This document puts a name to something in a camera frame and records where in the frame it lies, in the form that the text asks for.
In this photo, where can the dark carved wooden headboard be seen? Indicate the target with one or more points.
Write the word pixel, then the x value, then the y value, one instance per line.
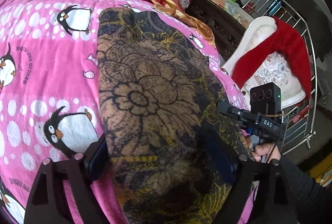
pixel 215 21

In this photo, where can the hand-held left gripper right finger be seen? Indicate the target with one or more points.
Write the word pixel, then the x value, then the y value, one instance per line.
pixel 246 174

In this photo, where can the pink penguin print blanket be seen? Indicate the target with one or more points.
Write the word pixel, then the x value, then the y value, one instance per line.
pixel 39 70

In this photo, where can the clear plastic bag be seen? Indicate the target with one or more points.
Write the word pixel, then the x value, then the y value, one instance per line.
pixel 233 7

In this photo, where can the person's right forearm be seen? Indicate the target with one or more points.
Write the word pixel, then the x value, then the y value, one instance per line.
pixel 306 192

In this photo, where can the white upholstered chair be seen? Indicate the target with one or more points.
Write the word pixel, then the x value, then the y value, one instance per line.
pixel 272 65

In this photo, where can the person's right hand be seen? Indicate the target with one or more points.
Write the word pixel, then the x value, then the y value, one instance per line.
pixel 264 150

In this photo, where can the red cloth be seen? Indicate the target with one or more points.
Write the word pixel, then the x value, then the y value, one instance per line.
pixel 290 39

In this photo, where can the metal drying rack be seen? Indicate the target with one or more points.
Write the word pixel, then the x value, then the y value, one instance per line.
pixel 310 39

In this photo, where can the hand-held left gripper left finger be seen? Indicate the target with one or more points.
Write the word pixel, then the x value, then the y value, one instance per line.
pixel 98 161

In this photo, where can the brown floral patterned garment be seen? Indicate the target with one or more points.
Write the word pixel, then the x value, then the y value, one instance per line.
pixel 155 109

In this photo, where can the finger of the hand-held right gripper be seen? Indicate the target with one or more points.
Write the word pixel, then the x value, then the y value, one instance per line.
pixel 236 112

